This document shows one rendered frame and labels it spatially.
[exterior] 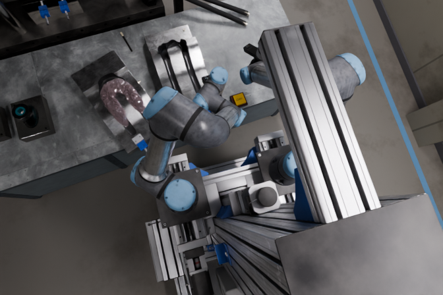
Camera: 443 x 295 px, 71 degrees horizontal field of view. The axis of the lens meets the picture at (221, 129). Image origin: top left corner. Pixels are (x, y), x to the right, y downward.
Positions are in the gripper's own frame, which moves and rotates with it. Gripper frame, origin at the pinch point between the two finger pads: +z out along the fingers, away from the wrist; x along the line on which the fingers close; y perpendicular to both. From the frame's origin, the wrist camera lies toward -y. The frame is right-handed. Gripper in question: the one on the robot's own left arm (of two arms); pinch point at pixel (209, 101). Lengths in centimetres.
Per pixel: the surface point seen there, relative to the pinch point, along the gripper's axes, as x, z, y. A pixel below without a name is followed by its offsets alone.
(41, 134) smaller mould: -84, 14, -14
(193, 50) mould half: 2.5, 0.9, -31.3
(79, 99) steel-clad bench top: -63, 17, -29
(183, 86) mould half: -8.6, 6.2, -14.7
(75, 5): -50, 9, -81
